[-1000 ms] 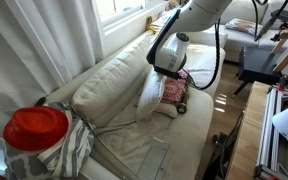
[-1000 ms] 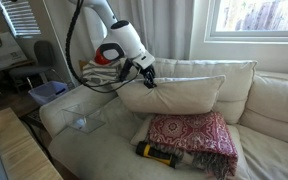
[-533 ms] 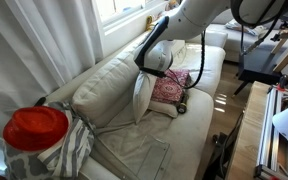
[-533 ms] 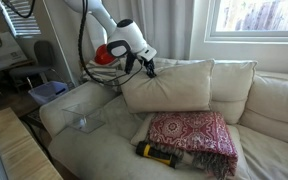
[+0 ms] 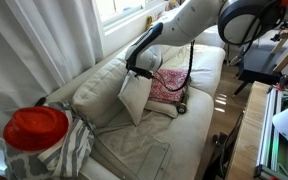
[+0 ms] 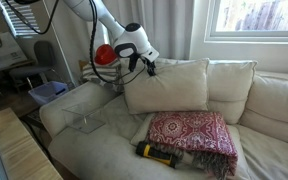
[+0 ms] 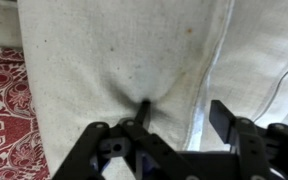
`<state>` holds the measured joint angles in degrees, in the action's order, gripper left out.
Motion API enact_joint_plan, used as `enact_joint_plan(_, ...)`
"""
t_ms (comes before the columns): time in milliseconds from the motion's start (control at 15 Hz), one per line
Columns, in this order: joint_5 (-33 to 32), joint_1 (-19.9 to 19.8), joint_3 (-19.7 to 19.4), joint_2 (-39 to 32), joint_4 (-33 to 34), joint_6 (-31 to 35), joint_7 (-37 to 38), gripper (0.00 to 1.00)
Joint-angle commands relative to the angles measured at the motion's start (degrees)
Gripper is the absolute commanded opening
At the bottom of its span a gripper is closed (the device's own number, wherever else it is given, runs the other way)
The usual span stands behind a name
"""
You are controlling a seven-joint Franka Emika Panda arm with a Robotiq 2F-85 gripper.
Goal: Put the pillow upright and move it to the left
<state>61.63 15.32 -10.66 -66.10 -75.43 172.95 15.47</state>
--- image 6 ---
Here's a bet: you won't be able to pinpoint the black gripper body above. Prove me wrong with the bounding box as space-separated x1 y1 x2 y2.
135 53 154 68

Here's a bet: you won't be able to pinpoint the white square throw pillow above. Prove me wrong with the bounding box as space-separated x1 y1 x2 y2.
122 58 211 116

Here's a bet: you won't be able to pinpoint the white curtain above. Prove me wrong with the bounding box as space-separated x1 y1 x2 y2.
48 0 195 85

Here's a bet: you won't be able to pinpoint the grey white striped cloth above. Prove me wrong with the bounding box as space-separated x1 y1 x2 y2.
80 59 125 93

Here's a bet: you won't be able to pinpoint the red patterned folded blanket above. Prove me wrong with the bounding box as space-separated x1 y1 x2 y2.
145 110 239 180

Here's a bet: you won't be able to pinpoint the large cream back cushion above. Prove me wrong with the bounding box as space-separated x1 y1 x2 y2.
206 59 259 125

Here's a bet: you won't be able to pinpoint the clear plastic container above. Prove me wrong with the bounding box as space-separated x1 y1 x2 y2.
61 101 107 135

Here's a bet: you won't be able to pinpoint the yellow black flashlight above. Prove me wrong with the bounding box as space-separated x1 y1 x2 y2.
135 141 179 169

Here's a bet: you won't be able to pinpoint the cream fabric sofa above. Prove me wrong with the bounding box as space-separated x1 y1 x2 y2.
38 58 288 180

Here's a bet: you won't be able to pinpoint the grey office chair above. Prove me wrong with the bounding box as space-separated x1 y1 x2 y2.
8 40 64 91

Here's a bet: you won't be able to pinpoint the lavender plastic bin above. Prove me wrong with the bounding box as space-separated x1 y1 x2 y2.
28 80 70 107

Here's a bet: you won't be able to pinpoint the white framed window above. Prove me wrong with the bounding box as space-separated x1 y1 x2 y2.
203 0 288 44

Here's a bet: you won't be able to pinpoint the white window blinds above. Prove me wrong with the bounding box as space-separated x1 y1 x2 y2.
0 0 43 39

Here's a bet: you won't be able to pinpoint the white paper bag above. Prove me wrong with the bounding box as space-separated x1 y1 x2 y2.
0 31 29 73

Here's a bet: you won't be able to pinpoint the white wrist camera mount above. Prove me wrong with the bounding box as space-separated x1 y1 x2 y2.
143 45 160 63

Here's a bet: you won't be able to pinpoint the black looping cable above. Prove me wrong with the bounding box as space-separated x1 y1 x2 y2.
5 0 60 35

